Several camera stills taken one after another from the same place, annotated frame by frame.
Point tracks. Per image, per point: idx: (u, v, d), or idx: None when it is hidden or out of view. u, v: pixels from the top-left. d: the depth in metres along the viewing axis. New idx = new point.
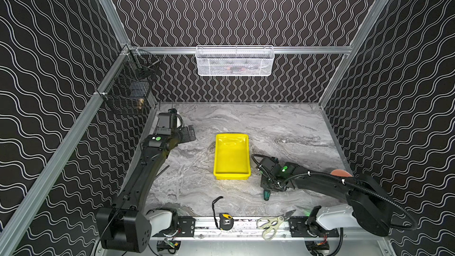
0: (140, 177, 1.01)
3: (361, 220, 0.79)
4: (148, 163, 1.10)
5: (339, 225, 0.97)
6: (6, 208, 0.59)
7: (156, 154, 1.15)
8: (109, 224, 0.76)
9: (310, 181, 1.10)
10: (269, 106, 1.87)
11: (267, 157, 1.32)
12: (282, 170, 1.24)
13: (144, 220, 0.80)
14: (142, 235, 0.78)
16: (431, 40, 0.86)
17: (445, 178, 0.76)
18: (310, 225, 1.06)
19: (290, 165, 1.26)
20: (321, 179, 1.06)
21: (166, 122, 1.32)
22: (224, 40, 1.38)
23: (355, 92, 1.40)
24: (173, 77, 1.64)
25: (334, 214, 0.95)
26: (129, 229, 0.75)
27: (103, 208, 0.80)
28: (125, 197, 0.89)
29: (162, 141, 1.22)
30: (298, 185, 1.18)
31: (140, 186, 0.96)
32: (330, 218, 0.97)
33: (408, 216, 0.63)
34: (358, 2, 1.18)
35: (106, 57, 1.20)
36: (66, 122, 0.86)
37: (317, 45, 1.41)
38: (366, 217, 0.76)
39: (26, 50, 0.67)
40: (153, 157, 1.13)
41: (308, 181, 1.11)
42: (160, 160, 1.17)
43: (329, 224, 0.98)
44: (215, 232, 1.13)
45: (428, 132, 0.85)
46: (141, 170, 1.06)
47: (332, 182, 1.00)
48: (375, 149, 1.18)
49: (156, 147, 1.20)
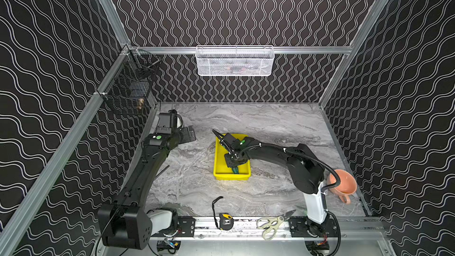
0: (141, 175, 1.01)
3: (298, 181, 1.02)
4: (149, 160, 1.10)
5: (318, 210, 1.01)
6: (7, 208, 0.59)
7: (156, 153, 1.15)
8: (111, 221, 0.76)
9: (262, 150, 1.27)
10: (269, 106, 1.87)
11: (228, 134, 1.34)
12: (240, 144, 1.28)
13: (144, 217, 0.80)
14: (143, 233, 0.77)
16: (431, 41, 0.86)
17: (445, 178, 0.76)
18: (310, 225, 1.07)
19: (246, 138, 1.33)
20: (270, 149, 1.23)
21: (166, 122, 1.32)
22: (225, 40, 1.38)
23: (355, 92, 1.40)
24: (173, 77, 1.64)
25: (308, 202, 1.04)
26: (130, 226, 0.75)
27: (105, 205, 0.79)
28: (127, 194, 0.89)
29: (162, 140, 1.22)
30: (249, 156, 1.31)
31: (140, 183, 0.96)
32: (311, 208, 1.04)
33: (333, 172, 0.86)
34: (358, 2, 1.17)
35: (106, 57, 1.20)
36: (66, 122, 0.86)
37: (317, 45, 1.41)
38: (301, 178, 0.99)
39: (26, 50, 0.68)
40: (154, 156, 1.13)
41: (259, 149, 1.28)
42: (160, 159, 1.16)
43: (318, 217, 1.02)
44: (215, 232, 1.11)
45: (428, 132, 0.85)
46: (142, 168, 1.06)
47: (275, 150, 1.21)
48: (375, 149, 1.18)
49: (157, 145, 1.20)
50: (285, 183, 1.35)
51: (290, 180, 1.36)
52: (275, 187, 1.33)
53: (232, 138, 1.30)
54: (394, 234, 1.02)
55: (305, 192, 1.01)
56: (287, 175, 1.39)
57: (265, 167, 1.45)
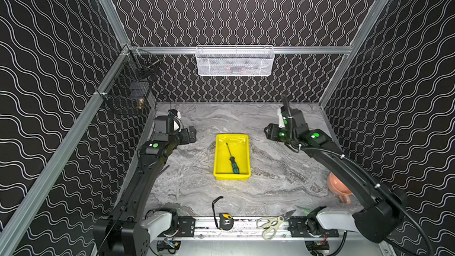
0: (137, 186, 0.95)
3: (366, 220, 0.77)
4: (146, 171, 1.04)
5: (336, 227, 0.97)
6: (7, 208, 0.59)
7: (153, 162, 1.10)
8: (107, 237, 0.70)
9: (336, 164, 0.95)
10: (269, 106, 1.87)
11: (300, 114, 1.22)
12: (311, 137, 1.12)
13: (141, 230, 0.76)
14: (140, 247, 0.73)
16: (431, 41, 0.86)
17: (445, 178, 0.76)
18: (308, 221, 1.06)
19: (321, 135, 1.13)
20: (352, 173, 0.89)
21: (162, 128, 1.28)
22: (225, 40, 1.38)
23: (355, 92, 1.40)
24: (173, 77, 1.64)
25: (335, 214, 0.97)
26: (127, 241, 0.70)
27: (99, 221, 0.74)
28: (123, 208, 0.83)
29: (159, 147, 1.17)
30: (317, 160, 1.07)
31: (137, 196, 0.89)
32: (329, 216, 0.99)
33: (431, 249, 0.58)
34: (358, 2, 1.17)
35: (106, 57, 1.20)
36: (66, 122, 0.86)
37: (317, 45, 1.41)
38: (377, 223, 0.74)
39: (27, 50, 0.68)
40: (150, 166, 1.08)
41: (336, 165, 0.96)
42: (158, 168, 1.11)
43: (327, 223, 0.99)
44: (215, 232, 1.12)
45: (428, 132, 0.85)
46: (138, 179, 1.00)
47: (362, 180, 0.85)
48: (375, 149, 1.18)
49: (154, 153, 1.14)
50: (285, 183, 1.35)
51: (290, 180, 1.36)
52: (275, 187, 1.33)
53: (301, 122, 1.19)
54: (394, 234, 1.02)
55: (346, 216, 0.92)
56: (287, 175, 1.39)
57: (265, 167, 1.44)
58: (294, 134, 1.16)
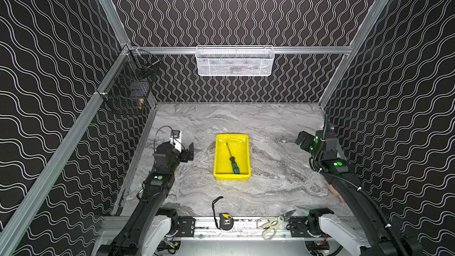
0: (141, 214, 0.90)
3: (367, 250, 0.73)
4: (150, 201, 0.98)
5: (336, 237, 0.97)
6: (6, 208, 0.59)
7: (157, 192, 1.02)
8: None
9: (351, 195, 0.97)
10: (269, 106, 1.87)
11: (334, 140, 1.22)
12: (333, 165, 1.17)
13: None
14: None
16: (431, 40, 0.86)
17: (445, 178, 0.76)
18: (310, 217, 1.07)
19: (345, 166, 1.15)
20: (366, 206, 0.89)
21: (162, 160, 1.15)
22: (224, 40, 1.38)
23: (355, 92, 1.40)
24: (173, 77, 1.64)
25: (340, 229, 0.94)
26: None
27: (102, 248, 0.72)
28: (126, 234, 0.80)
29: (164, 179, 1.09)
30: (336, 188, 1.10)
31: (140, 223, 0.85)
32: (332, 226, 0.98)
33: None
34: (358, 2, 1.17)
35: (106, 57, 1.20)
36: (66, 122, 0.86)
37: (317, 45, 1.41)
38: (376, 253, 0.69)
39: (26, 50, 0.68)
40: (154, 195, 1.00)
41: (350, 194, 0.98)
42: (163, 199, 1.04)
43: (327, 227, 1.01)
44: (215, 232, 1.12)
45: (428, 132, 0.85)
46: (142, 208, 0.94)
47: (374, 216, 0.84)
48: (375, 149, 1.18)
49: (157, 186, 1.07)
50: (285, 182, 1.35)
51: (290, 180, 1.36)
52: (275, 187, 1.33)
53: (331, 147, 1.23)
54: None
55: (351, 237, 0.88)
56: (287, 175, 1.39)
57: (265, 167, 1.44)
58: (319, 157, 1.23)
